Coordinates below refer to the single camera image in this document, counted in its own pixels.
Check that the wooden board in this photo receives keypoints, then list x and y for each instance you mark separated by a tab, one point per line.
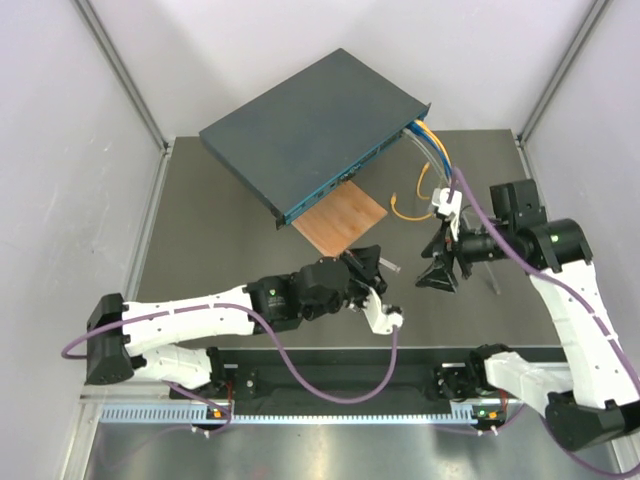
340	219

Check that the silver SFP module top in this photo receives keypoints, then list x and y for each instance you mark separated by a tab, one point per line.
389	265

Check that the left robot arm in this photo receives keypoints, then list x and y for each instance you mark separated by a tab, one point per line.
146	341

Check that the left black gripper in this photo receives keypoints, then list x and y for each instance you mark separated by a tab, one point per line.
362	261

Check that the dark blue network switch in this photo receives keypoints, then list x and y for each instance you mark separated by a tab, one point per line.
294	144

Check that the black table mat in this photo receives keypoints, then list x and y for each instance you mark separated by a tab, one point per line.
212	234

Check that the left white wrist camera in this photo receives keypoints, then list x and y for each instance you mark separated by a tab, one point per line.
382	319

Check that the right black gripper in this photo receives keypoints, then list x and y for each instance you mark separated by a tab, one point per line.
436	276

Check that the perforated cable duct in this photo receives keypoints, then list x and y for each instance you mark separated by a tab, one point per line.
199	413

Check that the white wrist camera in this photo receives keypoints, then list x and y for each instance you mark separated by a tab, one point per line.
447	204
382	319

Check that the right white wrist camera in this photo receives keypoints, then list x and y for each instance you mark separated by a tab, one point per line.
447	204

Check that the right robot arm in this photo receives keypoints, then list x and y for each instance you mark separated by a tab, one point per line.
599	399

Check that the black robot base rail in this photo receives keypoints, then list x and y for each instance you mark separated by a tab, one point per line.
340	381

